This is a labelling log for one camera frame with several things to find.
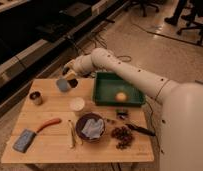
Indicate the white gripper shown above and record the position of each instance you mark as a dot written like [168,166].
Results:
[72,70]

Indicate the black eraser block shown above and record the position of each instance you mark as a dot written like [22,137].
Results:
[73,83]

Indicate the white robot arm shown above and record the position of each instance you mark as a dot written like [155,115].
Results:
[181,141]

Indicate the blue plastic cup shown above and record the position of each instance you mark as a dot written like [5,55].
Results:
[62,85]

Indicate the white paper cup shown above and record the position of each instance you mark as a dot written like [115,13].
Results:
[77,105]

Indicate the green plastic tray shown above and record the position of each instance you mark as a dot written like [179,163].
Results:
[107,85]

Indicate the small metal can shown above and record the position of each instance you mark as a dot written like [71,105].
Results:
[36,98]

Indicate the dark bowl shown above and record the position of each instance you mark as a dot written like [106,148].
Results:
[81,122]

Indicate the wooden table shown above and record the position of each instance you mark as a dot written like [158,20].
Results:
[52,145]

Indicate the yellow round fruit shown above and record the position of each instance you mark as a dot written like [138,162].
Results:
[121,97]

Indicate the blue cloth in bowl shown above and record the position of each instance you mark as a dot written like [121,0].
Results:
[93,128]

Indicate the wooden chopsticks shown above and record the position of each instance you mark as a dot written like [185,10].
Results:
[73,135]

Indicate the black box on shelf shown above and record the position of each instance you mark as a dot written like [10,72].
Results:
[76,13]

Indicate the small dark clip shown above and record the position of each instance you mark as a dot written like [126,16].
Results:
[122,114]

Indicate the brown grape cluster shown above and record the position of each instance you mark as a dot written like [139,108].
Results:
[124,137]

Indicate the black marker pen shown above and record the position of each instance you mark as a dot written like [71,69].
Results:
[140,130]

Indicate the office chair base centre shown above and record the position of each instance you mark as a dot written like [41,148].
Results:
[143,5]

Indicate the office chair base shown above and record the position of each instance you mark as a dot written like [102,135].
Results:
[192,24]
[143,5]

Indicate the person's legs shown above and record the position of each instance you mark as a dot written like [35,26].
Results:
[173,20]

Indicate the office chair base right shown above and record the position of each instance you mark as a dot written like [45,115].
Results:
[192,24]

